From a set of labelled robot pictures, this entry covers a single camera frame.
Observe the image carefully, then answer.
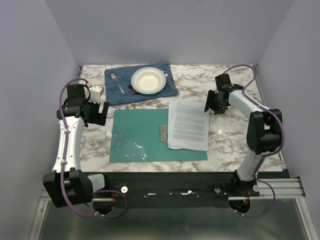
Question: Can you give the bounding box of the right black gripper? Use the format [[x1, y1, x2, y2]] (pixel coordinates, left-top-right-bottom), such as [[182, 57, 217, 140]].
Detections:
[[203, 89, 227, 116]]

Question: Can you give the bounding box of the printed paper sheets stack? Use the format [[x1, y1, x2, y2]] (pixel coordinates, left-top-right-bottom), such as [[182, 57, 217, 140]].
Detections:
[[167, 99, 210, 152]]

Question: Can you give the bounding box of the teal paper folder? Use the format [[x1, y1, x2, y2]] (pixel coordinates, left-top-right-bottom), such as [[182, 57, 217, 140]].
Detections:
[[109, 108, 208, 163]]

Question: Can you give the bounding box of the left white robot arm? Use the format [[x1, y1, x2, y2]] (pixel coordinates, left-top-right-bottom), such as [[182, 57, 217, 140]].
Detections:
[[43, 84, 111, 208]]

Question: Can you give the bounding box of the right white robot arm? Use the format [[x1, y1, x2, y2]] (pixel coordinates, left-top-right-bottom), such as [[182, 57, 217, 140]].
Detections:
[[204, 73, 284, 196]]

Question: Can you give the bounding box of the metal folder clip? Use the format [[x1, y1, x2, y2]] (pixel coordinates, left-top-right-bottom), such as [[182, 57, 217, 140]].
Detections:
[[160, 124, 168, 143]]

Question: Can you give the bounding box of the blue cloth placemat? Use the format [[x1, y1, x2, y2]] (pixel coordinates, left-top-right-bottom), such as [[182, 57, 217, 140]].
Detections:
[[104, 61, 179, 106]]

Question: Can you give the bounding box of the small red dark object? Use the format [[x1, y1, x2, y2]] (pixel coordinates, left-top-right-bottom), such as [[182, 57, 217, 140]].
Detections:
[[128, 85, 138, 95]]

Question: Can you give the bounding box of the silver fork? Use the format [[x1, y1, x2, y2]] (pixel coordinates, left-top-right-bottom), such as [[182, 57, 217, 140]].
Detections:
[[111, 73, 125, 94]]

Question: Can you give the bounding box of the silver spoon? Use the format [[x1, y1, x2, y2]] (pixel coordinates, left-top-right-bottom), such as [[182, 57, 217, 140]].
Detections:
[[162, 71, 179, 92]]

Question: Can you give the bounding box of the white round bowl plate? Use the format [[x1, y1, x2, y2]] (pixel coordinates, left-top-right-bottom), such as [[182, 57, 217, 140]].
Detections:
[[130, 67, 167, 95]]

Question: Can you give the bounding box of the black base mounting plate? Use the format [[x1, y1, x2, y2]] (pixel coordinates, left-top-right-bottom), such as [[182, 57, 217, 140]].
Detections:
[[82, 171, 261, 210]]

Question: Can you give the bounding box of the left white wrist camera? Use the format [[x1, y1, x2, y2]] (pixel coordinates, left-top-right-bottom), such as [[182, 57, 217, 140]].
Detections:
[[88, 85, 104, 104]]

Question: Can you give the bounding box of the aluminium rail frame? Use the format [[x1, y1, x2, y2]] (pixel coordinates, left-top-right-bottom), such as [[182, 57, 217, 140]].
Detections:
[[29, 170, 313, 240]]

